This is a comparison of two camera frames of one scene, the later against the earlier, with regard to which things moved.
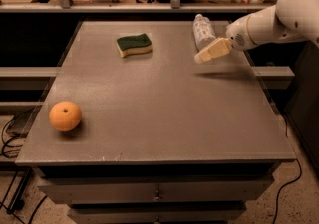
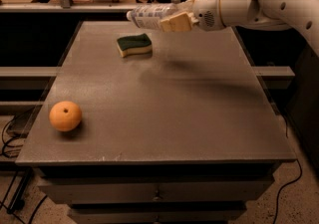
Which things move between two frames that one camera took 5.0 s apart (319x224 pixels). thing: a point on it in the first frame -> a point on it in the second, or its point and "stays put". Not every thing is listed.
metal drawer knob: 157,197 stays put
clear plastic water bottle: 203,31 -> 149,16
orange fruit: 65,115 stays put
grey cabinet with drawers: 162,138 stays put
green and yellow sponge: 128,45 stays put
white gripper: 237,37 -> 206,11
